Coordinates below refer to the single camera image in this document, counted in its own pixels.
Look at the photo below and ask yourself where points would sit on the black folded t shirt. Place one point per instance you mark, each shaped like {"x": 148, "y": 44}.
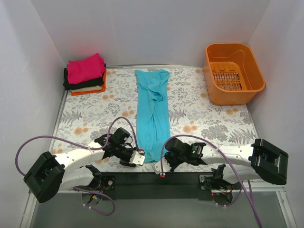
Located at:
{"x": 90, "y": 83}

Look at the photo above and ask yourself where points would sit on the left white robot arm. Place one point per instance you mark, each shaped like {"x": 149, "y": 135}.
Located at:
{"x": 53, "y": 173}

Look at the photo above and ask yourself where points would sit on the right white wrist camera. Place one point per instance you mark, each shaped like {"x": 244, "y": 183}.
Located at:
{"x": 161, "y": 167}

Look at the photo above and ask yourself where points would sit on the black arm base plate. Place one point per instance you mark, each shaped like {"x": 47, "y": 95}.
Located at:
{"x": 150, "y": 186}

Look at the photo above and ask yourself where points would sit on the teal t shirt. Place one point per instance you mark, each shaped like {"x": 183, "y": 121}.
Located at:
{"x": 152, "y": 119}

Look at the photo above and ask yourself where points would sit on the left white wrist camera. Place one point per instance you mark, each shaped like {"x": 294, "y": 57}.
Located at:
{"x": 137, "y": 158}

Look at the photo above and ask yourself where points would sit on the orange plastic basket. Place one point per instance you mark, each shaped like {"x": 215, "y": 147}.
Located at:
{"x": 231, "y": 73}

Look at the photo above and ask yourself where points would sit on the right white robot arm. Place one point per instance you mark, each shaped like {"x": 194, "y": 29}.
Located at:
{"x": 258, "y": 161}

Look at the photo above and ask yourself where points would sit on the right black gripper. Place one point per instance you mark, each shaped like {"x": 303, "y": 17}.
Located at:
{"x": 171, "y": 158}

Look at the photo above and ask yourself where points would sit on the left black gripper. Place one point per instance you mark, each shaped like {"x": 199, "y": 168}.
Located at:
{"x": 128, "y": 156}

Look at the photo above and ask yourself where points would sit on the orange folded t shirt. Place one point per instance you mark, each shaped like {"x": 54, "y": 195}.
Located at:
{"x": 104, "y": 79}

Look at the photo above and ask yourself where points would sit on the pink folded t shirt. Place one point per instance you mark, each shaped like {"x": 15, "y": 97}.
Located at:
{"x": 79, "y": 71}

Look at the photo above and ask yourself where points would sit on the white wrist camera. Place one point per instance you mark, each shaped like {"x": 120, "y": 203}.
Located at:
{"x": 137, "y": 158}
{"x": 161, "y": 167}

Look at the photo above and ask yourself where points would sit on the beige folded t shirt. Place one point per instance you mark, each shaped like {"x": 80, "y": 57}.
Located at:
{"x": 90, "y": 89}

